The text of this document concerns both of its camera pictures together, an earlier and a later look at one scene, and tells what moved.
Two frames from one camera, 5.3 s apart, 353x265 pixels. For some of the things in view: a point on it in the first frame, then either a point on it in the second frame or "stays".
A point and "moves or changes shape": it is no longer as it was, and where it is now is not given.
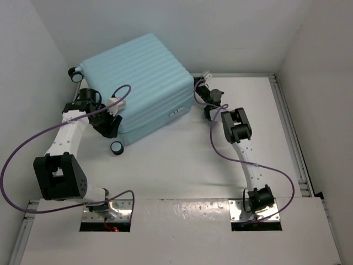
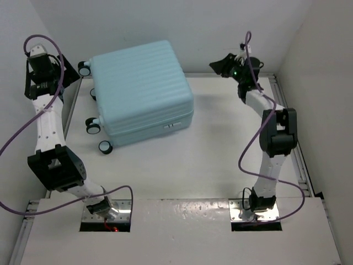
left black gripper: [105, 130] → [69, 75]
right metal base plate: [237, 212] stays
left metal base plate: [119, 211] stays
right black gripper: [197, 80] → [222, 67]
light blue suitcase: [161, 91] moves or changes shape
